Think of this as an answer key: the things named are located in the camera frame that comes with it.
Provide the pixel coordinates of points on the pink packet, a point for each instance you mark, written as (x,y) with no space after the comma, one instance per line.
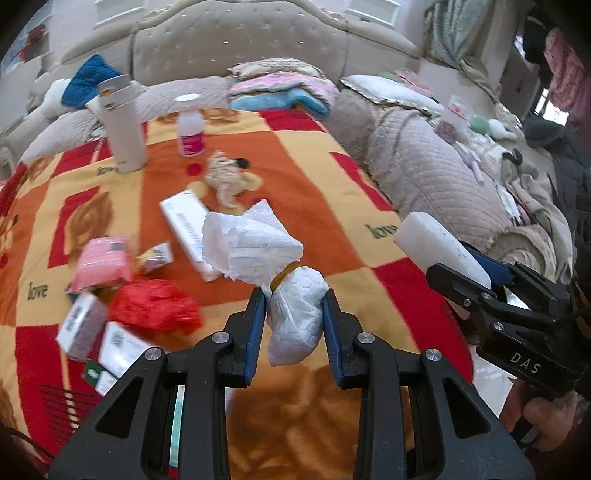
(101,263)

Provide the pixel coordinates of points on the white thermos bottle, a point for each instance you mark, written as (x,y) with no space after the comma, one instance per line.
(122,129)

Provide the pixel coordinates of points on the crumpled beige paper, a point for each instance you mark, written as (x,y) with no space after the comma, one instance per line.
(226,180)

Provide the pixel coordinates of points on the blue quilted cloth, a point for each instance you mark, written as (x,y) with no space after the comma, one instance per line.
(92,78)

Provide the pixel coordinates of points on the beige tufted headboard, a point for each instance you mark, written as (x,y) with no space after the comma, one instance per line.
(221,32)

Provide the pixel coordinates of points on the white box green edge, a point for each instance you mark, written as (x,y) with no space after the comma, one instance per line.
(178,429)

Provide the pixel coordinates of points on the white paper towel bundle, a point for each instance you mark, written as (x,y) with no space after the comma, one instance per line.
(258,249)

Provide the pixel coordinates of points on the small yellow-white sachet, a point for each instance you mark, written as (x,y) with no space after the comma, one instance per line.
(154,258)

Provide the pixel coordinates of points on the green plush toy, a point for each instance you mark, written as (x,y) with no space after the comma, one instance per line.
(482,124)

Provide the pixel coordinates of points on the red bottle cap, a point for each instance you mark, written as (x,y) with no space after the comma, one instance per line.
(194,168)

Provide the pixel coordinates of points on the long white box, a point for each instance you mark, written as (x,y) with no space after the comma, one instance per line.
(184,226)

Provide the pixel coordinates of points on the red orange printed blanket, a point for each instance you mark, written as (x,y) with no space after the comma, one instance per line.
(300,207)

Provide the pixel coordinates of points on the green white packet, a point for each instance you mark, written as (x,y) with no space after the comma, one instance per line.
(94,371)

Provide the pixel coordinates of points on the clear plastic bag red print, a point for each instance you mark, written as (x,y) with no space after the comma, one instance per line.
(455,120)

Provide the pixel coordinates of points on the grey quilted bedspread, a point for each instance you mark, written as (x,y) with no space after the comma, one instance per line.
(429,161)

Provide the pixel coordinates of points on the pink folded blanket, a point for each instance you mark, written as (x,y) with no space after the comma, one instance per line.
(300,85)

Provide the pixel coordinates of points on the pink patterned cloth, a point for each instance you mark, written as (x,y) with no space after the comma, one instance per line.
(415,81)

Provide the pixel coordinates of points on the white grey box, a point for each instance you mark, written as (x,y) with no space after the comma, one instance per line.
(81,325)

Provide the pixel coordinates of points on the person's right hand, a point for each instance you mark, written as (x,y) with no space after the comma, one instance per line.
(547,424)

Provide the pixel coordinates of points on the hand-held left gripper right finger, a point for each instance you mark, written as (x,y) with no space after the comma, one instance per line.
(333,341)

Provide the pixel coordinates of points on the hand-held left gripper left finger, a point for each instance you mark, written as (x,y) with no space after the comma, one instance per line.
(256,332)

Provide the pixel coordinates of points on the red wall decoration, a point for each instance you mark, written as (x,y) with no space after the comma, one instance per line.
(37,34)

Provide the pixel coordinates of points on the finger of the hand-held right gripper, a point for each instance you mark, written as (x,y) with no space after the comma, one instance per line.
(455,282)
(496,271)

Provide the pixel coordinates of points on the pink hanging garment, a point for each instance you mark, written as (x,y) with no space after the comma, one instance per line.
(568,74)

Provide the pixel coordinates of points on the floral folded quilt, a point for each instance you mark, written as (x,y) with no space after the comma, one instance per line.
(277,67)

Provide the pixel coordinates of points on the white pill bottle pink label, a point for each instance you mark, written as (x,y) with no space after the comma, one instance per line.
(190,131)

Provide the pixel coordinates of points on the pale green floral cloth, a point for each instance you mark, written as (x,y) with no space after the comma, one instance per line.
(452,37)

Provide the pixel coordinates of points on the pink white stick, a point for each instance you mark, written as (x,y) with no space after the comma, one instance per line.
(473,166)

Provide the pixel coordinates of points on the light blue folded blanket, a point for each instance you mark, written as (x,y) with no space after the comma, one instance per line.
(277,99)

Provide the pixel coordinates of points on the white plush pillow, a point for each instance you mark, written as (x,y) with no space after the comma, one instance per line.
(55,94)

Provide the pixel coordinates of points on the dark clothes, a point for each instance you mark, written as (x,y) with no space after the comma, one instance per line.
(568,157)

